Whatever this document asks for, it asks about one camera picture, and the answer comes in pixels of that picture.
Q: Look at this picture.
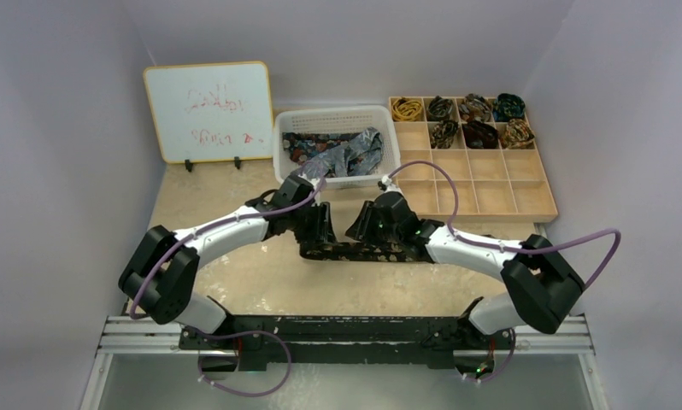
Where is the dark colourful patterned tie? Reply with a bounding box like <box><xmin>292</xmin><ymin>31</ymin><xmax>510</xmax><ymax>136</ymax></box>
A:
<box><xmin>281</xmin><ymin>132</ymin><xmax>356</xmax><ymax>165</ymax></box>

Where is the aluminium rail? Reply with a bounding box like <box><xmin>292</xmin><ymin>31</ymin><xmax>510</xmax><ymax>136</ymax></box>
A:
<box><xmin>96</xmin><ymin>313</ymin><xmax>595</xmax><ymax>358</ymax></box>

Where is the dark olive rolled tie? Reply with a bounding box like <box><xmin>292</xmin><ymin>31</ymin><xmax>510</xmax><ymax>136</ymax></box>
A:
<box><xmin>427</xmin><ymin>96</ymin><xmax>454</xmax><ymax>121</ymax></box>

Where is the white whiteboard orange frame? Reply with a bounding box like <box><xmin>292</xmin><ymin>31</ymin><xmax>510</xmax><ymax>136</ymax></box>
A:
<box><xmin>143</xmin><ymin>61</ymin><xmax>273</xmax><ymax>164</ymax></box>

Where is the dark green rolled tie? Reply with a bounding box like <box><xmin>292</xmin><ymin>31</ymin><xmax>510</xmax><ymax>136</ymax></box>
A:
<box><xmin>492</xmin><ymin>93</ymin><xmax>526</xmax><ymax>122</ymax></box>

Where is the grey blue patterned tie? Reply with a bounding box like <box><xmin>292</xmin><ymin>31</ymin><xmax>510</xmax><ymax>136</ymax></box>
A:
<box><xmin>293</xmin><ymin>127</ymin><xmax>384</xmax><ymax>179</ymax></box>

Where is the orange brown rolled tie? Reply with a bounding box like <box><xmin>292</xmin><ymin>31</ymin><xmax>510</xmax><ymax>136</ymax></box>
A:
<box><xmin>500</xmin><ymin>119</ymin><xmax>535</xmax><ymax>149</ymax></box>

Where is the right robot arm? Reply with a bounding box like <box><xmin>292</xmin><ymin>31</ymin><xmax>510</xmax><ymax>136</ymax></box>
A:
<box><xmin>345</xmin><ymin>191</ymin><xmax>584</xmax><ymax>348</ymax></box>

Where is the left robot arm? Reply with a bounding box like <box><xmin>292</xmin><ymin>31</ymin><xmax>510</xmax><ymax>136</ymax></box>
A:
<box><xmin>118</xmin><ymin>175</ymin><xmax>325</xmax><ymax>349</ymax></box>

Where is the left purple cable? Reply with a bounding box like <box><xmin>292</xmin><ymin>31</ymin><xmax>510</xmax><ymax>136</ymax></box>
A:
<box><xmin>128</xmin><ymin>160</ymin><xmax>328</xmax><ymax>341</ymax></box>

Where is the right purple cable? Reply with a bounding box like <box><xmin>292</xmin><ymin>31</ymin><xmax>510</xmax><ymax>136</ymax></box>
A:
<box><xmin>383</xmin><ymin>161</ymin><xmax>622</xmax><ymax>292</ymax></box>

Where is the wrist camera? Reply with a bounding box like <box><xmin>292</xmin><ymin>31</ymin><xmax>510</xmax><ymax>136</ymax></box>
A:
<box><xmin>299</xmin><ymin>167</ymin><xmax>326</xmax><ymax>188</ymax></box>
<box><xmin>378</xmin><ymin>175</ymin><xmax>401</xmax><ymax>193</ymax></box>

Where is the white plastic basket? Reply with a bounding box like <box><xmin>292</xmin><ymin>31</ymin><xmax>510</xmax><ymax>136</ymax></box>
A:
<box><xmin>272</xmin><ymin>105</ymin><xmax>401</xmax><ymax>190</ymax></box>

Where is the wooden compartment tray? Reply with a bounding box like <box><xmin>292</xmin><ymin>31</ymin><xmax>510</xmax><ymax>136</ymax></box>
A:
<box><xmin>389</xmin><ymin>95</ymin><xmax>558</xmax><ymax>223</ymax></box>

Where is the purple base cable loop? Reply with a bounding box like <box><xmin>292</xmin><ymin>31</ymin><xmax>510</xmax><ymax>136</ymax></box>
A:
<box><xmin>197</xmin><ymin>330</ymin><xmax>295</xmax><ymax>398</ymax></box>

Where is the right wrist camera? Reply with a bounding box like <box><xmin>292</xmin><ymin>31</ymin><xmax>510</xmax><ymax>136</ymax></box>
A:
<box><xmin>378</xmin><ymin>175</ymin><xmax>401</xmax><ymax>193</ymax></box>

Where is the brown patterned rolled tie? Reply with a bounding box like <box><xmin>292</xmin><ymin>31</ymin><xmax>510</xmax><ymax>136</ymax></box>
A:
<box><xmin>458</xmin><ymin>93</ymin><xmax>492</xmax><ymax>122</ymax></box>

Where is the dark maroon rolled tie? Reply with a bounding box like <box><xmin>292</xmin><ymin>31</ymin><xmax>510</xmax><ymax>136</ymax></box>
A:
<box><xmin>462</xmin><ymin>120</ymin><xmax>499</xmax><ymax>149</ymax></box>

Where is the yellow rolled tie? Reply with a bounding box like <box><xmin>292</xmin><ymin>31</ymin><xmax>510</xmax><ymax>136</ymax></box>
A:
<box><xmin>391</xmin><ymin>97</ymin><xmax>424</xmax><ymax>122</ymax></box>

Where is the black floral tie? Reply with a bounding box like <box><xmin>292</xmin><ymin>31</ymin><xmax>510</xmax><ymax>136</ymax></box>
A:
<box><xmin>297</xmin><ymin>240</ymin><xmax>433</xmax><ymax>263</ymax></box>

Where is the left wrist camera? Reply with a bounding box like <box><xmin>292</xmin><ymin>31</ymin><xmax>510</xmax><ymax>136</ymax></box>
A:
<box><xmin>299</xmin><ymin>167</ymin><xmax>326</xmax><ymax>188</ymax></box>

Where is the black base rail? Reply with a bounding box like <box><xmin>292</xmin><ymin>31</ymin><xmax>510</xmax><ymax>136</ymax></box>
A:
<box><xmin>179</xmin><ymin>309</ymin><xmax>512</xmax><ymax>374</ymax></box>

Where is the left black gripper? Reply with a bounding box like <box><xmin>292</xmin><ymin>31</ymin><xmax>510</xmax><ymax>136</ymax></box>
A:
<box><xmin>288</xmin><ymin>201</ymin><xmax>335</xmax><ymax>245</ymax></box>

